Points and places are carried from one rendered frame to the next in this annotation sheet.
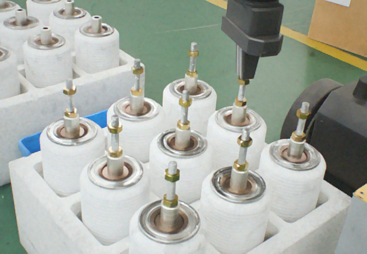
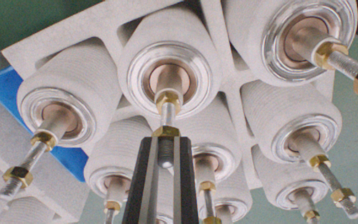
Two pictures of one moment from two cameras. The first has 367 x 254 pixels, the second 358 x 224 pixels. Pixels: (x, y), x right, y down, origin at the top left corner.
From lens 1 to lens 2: 0.79 m
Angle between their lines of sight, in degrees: 77
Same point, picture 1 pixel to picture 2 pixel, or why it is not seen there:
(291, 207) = not seen: hidden behind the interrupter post
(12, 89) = (39, 208)
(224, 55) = not seen: outside the picture
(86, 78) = not seen: outside the picture
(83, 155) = not seen: hidden behind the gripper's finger
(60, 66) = not seen: outside the picture
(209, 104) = (98, 98)
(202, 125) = (114, 87)
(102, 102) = (5, 124)
